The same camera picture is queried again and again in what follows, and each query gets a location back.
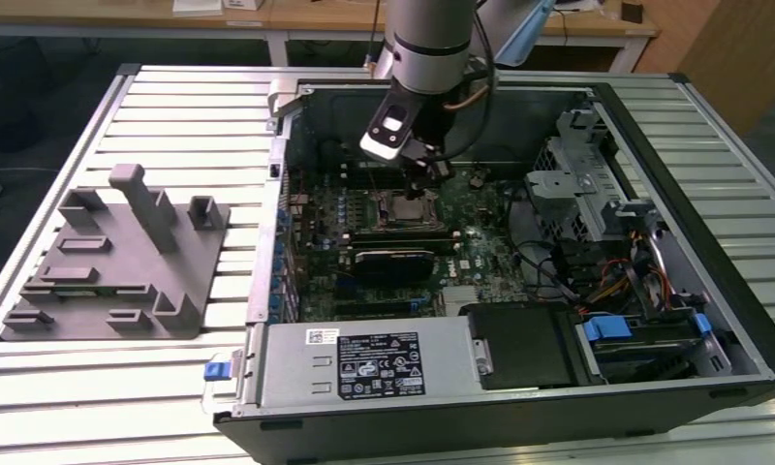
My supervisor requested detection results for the CPU socket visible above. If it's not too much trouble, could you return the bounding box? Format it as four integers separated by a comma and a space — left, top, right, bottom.
370, 190, 441, 230

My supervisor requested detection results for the silver metal drive cage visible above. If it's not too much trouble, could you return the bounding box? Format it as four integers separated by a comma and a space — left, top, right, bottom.
521, 108, 653, 243

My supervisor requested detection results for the black graphics card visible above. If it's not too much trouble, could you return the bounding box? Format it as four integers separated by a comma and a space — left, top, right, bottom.
350, 249, 437, 285

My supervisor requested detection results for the green motherboard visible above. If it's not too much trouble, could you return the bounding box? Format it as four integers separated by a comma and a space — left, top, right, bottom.
282, 167, 556, 324

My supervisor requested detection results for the small silver heatsink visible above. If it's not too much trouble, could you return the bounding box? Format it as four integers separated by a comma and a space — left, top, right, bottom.
441, 285, 476, 307

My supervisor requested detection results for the black expansion slot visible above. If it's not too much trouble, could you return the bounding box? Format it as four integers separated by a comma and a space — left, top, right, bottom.
331, 300, 409, 315

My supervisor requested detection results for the black plastic shroud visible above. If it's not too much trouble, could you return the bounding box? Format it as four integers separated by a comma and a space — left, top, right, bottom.
457, 302, 586, 391

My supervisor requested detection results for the silver power supply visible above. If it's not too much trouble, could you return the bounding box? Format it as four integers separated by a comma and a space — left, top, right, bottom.
257, 322, 486, 406

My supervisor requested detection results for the hard disk in blue carrier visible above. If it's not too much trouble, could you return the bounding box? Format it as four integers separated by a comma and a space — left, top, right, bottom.
576, 313, 713, 385

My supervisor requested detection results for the wooden cabinet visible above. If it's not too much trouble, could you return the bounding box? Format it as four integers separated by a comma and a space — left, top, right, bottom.
634, 0, 775, 141

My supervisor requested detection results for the black open PC case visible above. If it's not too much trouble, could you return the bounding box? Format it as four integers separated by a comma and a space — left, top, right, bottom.
211, 72, 775, 465

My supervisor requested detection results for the gray plastic parts rack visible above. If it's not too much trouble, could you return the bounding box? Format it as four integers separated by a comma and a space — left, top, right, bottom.
0, 163, 233, 343

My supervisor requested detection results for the wooden desk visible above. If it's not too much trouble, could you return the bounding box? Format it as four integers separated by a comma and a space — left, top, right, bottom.
0, 0, 660, 62

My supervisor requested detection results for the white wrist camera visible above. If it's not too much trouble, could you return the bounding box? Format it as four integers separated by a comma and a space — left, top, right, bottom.
358, 104, 421, 160

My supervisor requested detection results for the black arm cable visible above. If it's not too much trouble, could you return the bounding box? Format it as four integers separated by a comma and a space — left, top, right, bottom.
434, 0, 502, 164

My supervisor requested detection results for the gray metal bracket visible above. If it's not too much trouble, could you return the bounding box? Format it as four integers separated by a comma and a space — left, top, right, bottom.
266, 79, 305, 120

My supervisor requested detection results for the coloured wire bundle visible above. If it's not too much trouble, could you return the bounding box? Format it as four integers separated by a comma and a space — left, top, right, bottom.
577, 256, 676, 314

